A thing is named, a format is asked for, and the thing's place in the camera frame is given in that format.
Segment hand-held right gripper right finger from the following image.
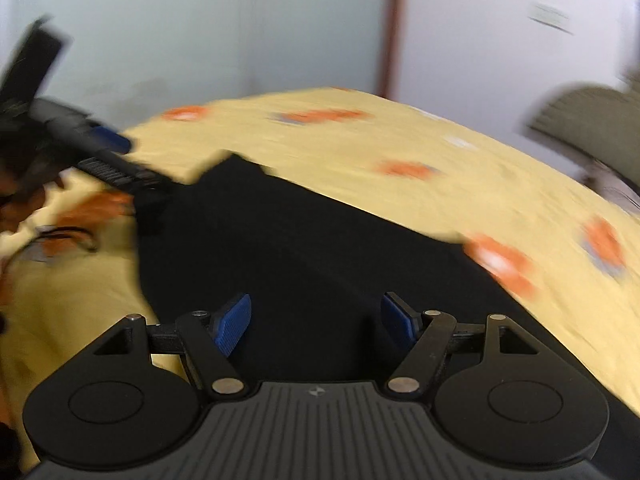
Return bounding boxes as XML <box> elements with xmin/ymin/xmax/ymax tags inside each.
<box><xmin>381</xmin><ymin>291</ymin><xmax>544</xmax><ymax>404</ymax></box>

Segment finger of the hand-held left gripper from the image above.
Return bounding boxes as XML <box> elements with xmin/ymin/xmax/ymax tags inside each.
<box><xmin>31</xmin><ymin>98</ymin><xmax>133</xmax><ymax>157</ymax></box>
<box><xmin>75</xmin><ymin>156</ymin><xmax>173</xmax><ymax>195</ymax></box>

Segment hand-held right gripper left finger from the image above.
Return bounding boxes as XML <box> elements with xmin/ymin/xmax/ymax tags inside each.
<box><xmin>92</xmin><ymin>293</ymin><xmax>252</xmax><ymax>402</ymax></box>

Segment black pants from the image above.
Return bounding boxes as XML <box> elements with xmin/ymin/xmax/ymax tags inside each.
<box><xmin>131</xmin><ymin>150</ymin><xmax>566</xmax><ymax>396</ymax></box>

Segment frosted glass floral wardrobe door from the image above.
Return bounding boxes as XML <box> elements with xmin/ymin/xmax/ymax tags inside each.
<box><xmin>0</xmin><ymin>0</ymin><xmax>391</xmax><ymax>133</ymax></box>

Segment yellow bedsheet with orange print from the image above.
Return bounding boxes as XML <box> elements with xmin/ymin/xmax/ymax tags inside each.
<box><xmin>0</xmin><ymin>87</ymin><xmax>640</xmax><ymax>471</ymax></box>

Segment olive patterned pillow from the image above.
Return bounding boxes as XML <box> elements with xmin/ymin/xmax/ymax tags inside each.
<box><xmin>520</xmin><ymin>80</ymin><xmax>640</xmax><ymax>211</ymax></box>

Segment brown wooden wardrobe frame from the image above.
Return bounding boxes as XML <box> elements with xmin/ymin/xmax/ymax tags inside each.
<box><xmin>377</xmin><ymin>0</ymin><xmax>408</xmax><ymax>100</ymax></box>

